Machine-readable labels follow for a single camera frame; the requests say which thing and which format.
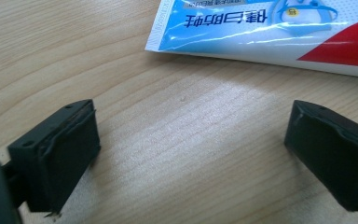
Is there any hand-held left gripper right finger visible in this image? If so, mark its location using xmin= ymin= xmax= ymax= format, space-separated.
xmin=283 ymin=99 xmax=358 ymax=213

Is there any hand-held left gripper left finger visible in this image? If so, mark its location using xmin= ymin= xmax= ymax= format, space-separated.
xmin=7 ymin=99 xmax=102 ymax=218

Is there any white blue red toothpaste tube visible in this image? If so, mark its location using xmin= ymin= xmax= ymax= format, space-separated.
xmin=145 ymin=0 xmax=358 ymax=79

